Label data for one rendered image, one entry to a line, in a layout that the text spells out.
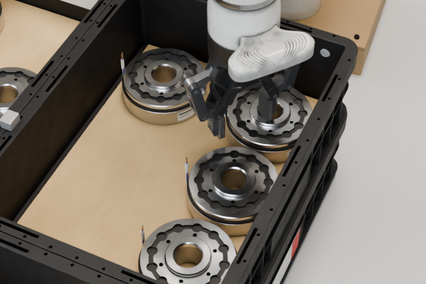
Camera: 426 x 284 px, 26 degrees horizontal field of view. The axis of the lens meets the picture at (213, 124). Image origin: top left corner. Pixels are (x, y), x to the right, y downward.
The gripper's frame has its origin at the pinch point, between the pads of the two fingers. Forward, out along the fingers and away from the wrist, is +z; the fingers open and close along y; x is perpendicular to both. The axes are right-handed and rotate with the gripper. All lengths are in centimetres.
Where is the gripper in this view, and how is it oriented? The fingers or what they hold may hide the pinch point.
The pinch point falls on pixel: (241, 116)
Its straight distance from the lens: 106.0
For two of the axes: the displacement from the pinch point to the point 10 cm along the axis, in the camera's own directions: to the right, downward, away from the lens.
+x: 4.3, 6.8, -5.9
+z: 0.1, 6.6, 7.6
